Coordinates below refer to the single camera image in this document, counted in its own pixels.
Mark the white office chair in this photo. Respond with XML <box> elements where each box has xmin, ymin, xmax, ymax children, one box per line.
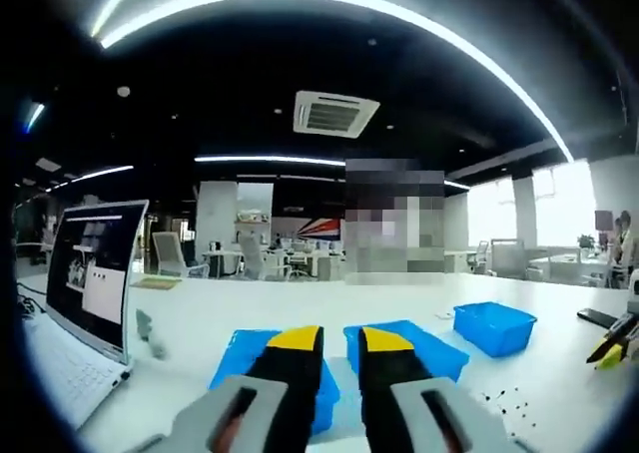
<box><xmin>152</xmin><ymin>231</ymin><xmax>211</xmax><ymax>278</ymax></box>
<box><xmin>238</xmin><ymin>232</ymin><xmax>294</xmax><ymax>280</ymax></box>

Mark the red blue wall banner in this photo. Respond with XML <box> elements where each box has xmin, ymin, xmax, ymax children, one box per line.
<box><xmin>294</xmin><ymin>218</ymin><xmax>345</xmax><ymax>239</ymax></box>

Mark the yellowish flat mat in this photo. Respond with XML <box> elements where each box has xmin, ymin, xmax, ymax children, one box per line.
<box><xmin>130</xmin><ymin>276</ymin><xmax>184</xmax><ymax>290</ymax></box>

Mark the black rectangular case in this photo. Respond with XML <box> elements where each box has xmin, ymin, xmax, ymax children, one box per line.
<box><xmin>577</xmin><ymin>307</ymin><xmax>620</xmax><ymax>330</ymax></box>

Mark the curved ceiling light strip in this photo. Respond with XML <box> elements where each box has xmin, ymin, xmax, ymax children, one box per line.
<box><xmin>193</xmin><ymin>154</ymin><xmax>346</xmax><ymax>168</ymax></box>

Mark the row of white office desks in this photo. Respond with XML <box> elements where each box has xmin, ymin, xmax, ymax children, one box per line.
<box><xmin>202</xmin><ymin>237</ymin><xmax>615</xmax><ymax>282</ymax></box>

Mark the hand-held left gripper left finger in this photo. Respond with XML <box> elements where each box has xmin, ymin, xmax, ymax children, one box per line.
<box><xmin>122</xmin><ymin>324</ymin><xmax>325</xmax><ymax>453</ymax></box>

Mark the white laptop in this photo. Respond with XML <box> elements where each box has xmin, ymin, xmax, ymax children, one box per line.
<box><xmin>22</xmin><ymin>199</ymin><xmax>151</xmax><ymax>432</ymax></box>

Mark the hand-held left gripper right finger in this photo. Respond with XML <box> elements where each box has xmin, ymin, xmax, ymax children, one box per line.
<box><xmin>357</xmin><ymin>325</ymin><xmax>538</xmax><ymax>453</ymax></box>

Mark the white ceiling air vent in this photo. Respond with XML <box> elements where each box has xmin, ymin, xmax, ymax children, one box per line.
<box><xmin>293</xmin><ymin>90</ymin><xmax>381</xmax><ymax>139</ymax></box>

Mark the blue plastic bin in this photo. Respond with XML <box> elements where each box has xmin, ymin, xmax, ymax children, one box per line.
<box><xmin>208</xmin><ymin>327</ymin><xmax>341</xmax><ymax>435</ymax></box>
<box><xmin>452</xmin><ymin>301</ymin><xmax>538</xmax><ymax>358</ymax></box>
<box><xmin>342</xmin><ymin>318</ymin><xmax>470</xmax><ymax>385</ymax></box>

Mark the black laptop cable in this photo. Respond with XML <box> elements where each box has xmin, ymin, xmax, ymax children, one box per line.
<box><xmin>17</xmin><ymin>280</ymin><xmax>49</xmax><ymax>320</ymax></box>

